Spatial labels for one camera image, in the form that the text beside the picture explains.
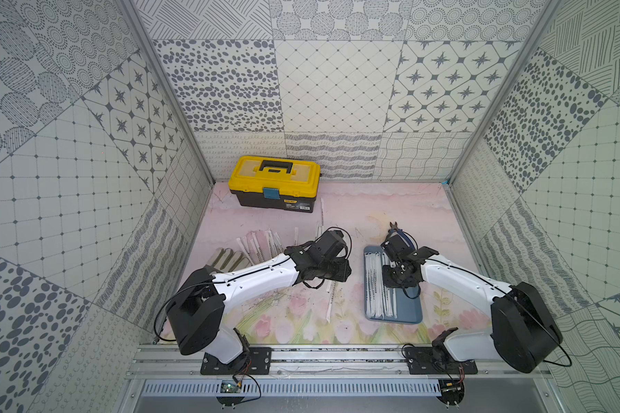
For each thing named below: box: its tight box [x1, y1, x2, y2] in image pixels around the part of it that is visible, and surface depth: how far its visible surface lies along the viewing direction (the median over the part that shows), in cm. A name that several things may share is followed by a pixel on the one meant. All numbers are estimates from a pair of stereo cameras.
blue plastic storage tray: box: [364, 245, 423, 325], surface depth 85 cm
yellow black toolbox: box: [229, 154, 322, 213], surface depth 103 cm
